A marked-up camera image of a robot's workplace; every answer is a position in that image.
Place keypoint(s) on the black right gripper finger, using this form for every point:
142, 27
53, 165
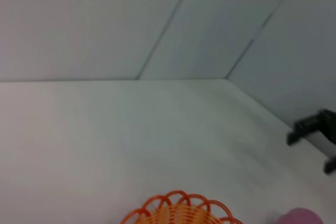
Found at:
331, 165
304, 128

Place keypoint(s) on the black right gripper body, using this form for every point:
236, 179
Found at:
329, 129

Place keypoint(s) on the pink peach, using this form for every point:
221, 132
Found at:
299, 217

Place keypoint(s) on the orange woven plastic basket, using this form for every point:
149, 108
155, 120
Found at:
181, 212

